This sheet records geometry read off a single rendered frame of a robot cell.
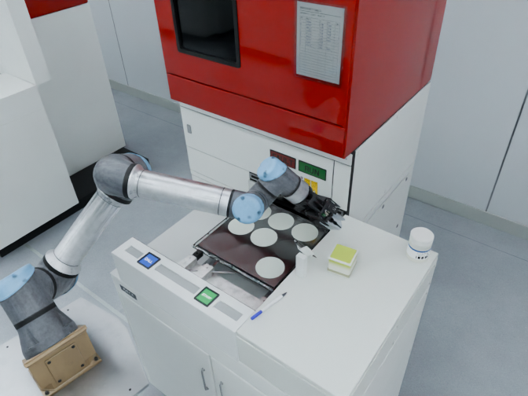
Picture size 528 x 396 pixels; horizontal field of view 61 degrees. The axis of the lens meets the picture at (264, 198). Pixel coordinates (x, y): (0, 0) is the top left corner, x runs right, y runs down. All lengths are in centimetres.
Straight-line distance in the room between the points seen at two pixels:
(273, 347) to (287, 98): 77
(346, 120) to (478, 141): 173
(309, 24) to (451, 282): 192
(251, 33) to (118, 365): 110
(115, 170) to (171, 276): 43
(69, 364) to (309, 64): 111
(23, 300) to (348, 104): 106
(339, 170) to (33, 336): 105
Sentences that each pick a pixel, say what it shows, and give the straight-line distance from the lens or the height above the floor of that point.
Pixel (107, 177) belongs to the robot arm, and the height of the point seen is 137.
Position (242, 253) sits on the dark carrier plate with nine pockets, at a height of 90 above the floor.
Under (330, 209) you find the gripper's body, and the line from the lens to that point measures 136.
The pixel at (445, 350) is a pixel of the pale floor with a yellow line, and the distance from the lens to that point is 257.
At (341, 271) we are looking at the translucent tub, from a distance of 143.
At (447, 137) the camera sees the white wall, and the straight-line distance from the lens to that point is 310.
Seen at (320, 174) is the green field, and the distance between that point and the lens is 163.
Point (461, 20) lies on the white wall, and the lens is 285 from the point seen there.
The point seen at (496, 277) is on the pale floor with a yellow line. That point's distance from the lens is 300.
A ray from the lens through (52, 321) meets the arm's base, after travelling 141.
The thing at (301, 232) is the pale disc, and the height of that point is 90.
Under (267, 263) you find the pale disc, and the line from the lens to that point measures 157.
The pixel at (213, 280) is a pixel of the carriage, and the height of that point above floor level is 88.
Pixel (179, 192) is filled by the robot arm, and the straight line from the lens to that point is 118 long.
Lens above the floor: 203
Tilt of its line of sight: 38 degrees down
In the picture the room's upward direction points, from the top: 2 degrees counter-clockwise
